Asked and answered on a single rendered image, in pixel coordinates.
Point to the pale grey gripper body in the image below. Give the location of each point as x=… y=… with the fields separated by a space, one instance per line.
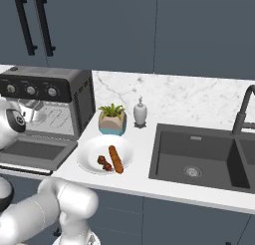
x=32 y=112

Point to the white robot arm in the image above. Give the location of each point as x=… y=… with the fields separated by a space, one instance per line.
x=73 y=202

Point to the silver toaster oven knob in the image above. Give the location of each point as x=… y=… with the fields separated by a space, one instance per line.
x=11 y=88
x=31 y=90
x=52 y=91

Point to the toaster oven glass door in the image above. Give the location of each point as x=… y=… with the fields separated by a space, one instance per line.
x=33 y=151

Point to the black toaster oven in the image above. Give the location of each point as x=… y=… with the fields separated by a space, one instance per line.
x=81 y=99

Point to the dark blue cupboard door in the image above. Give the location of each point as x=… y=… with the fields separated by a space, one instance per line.
x=99 y=26
x=205 y=30
x=10 y=26

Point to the brown baguette bread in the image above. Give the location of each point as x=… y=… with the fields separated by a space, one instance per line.
x=116 y=159

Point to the dark blue base cabinet door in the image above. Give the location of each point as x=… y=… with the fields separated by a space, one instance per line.
x=119 y=219
x=192 y=225

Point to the white plate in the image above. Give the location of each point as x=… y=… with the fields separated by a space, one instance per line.
x=93 y=149

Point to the green plant in pot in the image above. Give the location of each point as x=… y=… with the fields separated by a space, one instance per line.
x=112 y=121

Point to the grey soap dispenser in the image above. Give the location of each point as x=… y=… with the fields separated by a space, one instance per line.
x=140 y=113

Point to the dark grey sink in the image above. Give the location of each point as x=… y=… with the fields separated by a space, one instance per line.
x=196 y=156

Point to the black tap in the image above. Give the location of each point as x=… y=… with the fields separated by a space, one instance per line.
x=240 y=113

